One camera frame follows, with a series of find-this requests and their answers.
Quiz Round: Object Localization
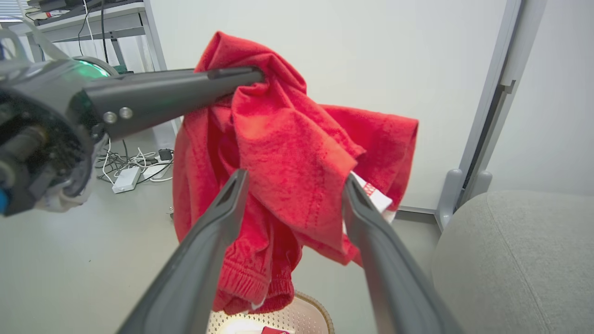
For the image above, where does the grey fabric sofa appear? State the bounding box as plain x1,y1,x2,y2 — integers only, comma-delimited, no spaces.
432,190,594,334

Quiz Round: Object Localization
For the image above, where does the red and white garment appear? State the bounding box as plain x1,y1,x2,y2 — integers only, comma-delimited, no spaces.
172,31,420,316

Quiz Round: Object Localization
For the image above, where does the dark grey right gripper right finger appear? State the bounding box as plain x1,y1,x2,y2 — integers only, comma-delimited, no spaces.
342,173,465,334

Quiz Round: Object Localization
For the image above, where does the wide white partition panel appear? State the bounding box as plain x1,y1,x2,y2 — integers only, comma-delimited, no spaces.
144,0,525,215

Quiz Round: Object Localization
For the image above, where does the narrow white partition panel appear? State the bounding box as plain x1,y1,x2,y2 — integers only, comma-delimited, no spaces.
483,0,594,195

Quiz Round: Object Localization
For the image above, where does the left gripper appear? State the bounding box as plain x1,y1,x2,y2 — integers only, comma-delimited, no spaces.
0,57,265,218

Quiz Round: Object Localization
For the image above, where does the black hanging cable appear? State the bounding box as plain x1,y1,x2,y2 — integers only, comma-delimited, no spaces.
77,0,110,63

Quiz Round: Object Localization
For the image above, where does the black flat device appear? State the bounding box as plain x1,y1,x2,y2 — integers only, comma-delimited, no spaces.
27,0,93,14

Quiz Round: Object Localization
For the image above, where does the grey metal table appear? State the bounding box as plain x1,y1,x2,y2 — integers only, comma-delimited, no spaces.
9,0,156,70

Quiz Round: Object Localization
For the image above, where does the white floor cable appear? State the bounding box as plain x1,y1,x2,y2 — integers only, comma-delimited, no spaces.
95,139,174,185

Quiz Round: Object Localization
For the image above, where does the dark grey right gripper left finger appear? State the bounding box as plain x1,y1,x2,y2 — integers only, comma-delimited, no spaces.
116,169,250,334

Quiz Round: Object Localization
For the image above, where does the grey partition leg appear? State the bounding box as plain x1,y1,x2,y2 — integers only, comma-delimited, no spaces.
435,169,465,231
464,171,492,202

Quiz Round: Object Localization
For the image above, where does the cream perforated laundry basket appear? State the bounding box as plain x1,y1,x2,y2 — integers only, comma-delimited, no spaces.
206,291,335,334

